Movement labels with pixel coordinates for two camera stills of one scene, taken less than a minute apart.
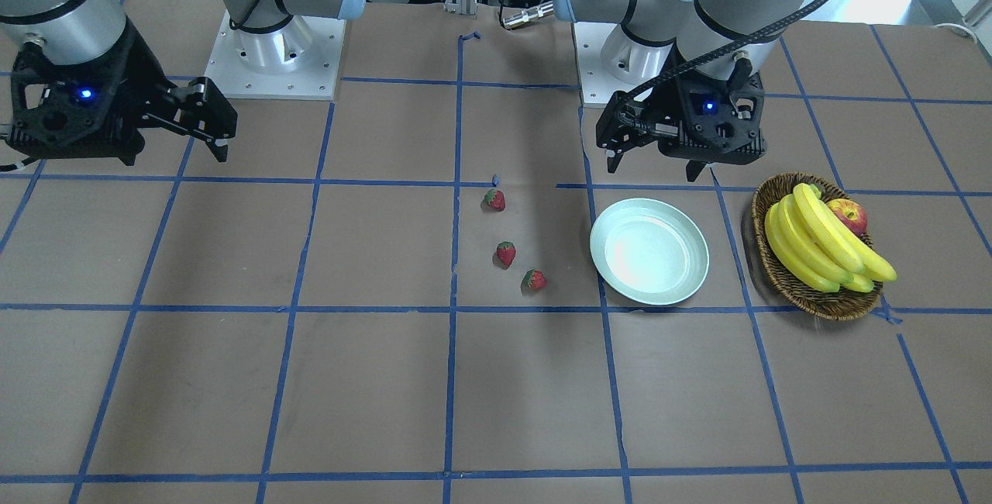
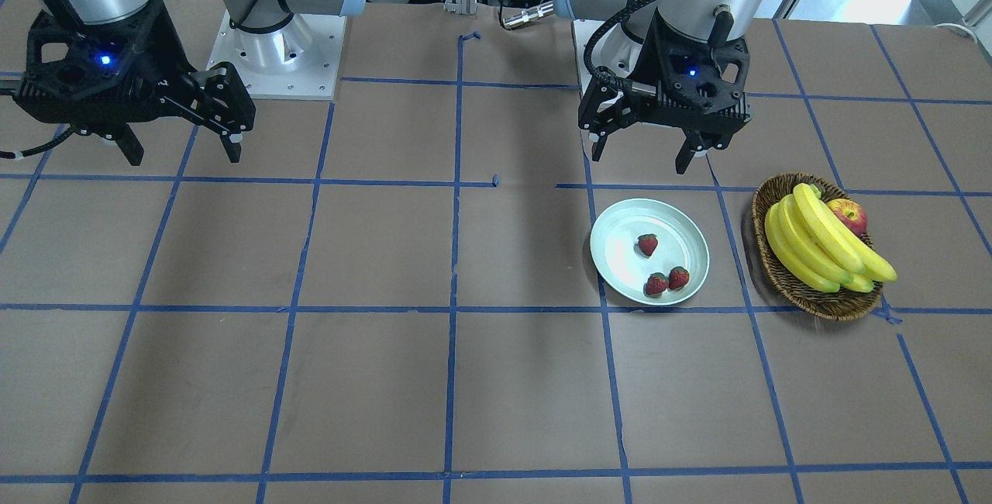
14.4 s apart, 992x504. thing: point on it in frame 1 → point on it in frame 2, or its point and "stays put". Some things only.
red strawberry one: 495,198 → 647,243
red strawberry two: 506,253 → 678,277
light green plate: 650,251 stays put
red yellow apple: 852,213 stays put
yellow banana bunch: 812,245 stays put
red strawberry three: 534,280 → 656,284
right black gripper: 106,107 → 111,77
